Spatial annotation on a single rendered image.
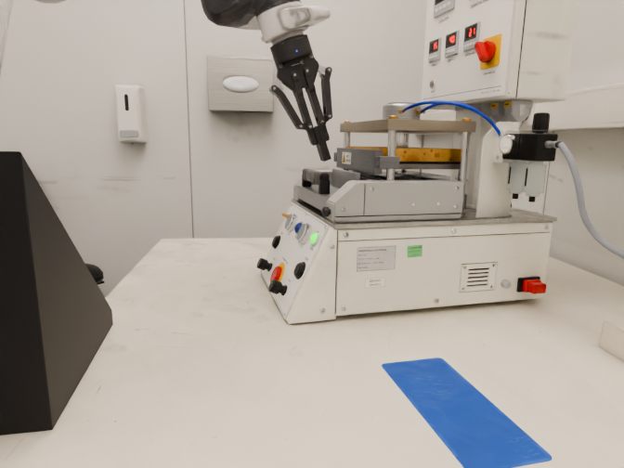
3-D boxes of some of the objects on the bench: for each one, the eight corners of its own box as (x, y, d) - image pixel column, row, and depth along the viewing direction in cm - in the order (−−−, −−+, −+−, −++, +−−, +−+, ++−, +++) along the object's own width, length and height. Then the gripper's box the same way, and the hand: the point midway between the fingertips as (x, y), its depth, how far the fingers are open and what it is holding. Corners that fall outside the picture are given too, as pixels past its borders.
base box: (452, 260, 124) (457, 199, 121) (556, 309, 89) (567, 224, 85) (260, 272, 111) (259, 202, 107) (292, 334, 75) (292, 234, 72)
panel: (261, 272, 109) (292, 202, 107) (285, 319, 80) (330, 226, 79) (253, 269, 108) (285, 199, 107) (275, 316, 80) (319, 221, 78)
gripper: (315, 33, 90) (349, 149, 96) (253, 53, 88) (292, 169, 94) (324, 25, 83) (361, 149, 89) (258, 46, 81) (300, 172, 87)
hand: (320, 143), depth 91 cm, fingers closed
